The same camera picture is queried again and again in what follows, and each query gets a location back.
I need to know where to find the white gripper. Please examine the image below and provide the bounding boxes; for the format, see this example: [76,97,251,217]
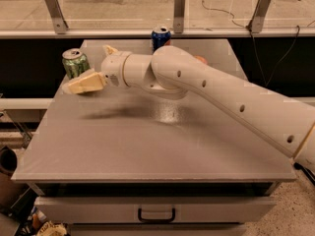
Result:
[62,45,131,94]

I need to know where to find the green soda can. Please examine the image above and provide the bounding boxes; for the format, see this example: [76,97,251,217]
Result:
[62,48,90,79]

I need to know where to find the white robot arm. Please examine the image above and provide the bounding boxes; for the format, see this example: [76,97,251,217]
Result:
[62,45,315,171]

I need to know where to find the blue Pepsi can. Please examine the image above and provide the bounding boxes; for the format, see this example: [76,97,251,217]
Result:
[151,27,171,51]

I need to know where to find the red apple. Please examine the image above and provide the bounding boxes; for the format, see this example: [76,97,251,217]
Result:
[194,55,208,65]

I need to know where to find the dark bin at left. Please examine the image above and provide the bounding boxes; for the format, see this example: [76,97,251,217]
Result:
[0,147,18,176]

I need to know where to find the grey drawer front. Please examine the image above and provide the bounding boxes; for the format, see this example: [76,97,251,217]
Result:
[35,197,276,224]

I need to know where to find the clutter items on floor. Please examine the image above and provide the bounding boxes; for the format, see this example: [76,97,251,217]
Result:
[18,207,69,236]

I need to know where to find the black pole on floor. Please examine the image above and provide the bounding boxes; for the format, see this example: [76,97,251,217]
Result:
[293,163,315,186]

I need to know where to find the left metal bracket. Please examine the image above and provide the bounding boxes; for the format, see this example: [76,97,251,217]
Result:
[44,0,68,34]

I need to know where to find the black cable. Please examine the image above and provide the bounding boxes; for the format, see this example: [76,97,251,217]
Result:
[198,0,315,89]

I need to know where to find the right metal bracket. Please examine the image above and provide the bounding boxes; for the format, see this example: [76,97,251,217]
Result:
[247,0,272,33]

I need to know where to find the black drawer handle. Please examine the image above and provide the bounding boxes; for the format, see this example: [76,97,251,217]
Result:
[137,208,176,224]

